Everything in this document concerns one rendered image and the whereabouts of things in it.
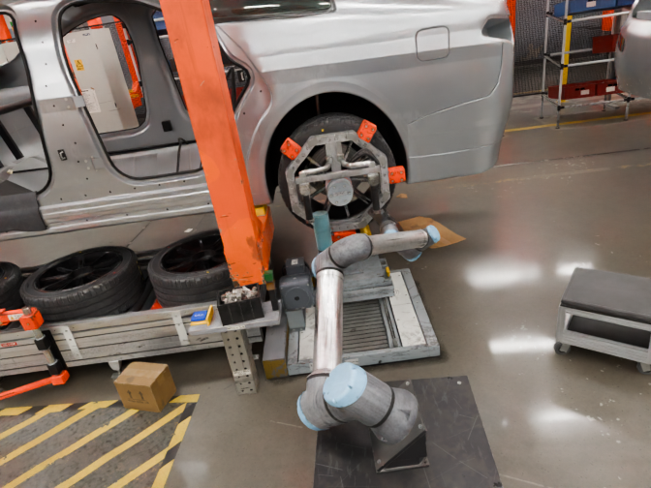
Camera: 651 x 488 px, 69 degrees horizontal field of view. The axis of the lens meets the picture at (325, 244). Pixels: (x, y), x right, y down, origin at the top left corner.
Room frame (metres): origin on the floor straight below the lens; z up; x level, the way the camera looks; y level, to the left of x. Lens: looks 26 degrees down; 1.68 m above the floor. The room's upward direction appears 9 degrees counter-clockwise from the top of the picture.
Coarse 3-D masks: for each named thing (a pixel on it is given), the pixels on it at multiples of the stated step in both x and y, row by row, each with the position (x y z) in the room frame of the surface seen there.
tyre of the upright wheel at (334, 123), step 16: (336, 112) 2.69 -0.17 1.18; (304, 128) 2.55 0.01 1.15; (320, 128) 2.50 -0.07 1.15; (336, 128) 2.50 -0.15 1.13; (352, 128) 2.49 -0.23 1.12; (384, 144) 2.49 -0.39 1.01; (288, 160) 2.51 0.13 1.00; (288, 192) 2.51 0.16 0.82; (288, 208) 2.52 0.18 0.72; (384, 208) 2.49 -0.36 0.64; (304, 224) 2.51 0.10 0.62; (368, 224) 2.50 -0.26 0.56
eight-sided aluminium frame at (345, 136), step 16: (304, 144) 2.46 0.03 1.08; (320, 144) 2.42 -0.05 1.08; (368, 144) 2.41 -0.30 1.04; (384, 160) 2.40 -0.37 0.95; (288, 176) 2.42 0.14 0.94; (384, 176) 2.41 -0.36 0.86; (384, 192) 2.41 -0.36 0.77; (368, 208) 2.45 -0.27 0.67; (336, 224) 2.43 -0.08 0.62; (352, 224) 2.41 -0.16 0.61
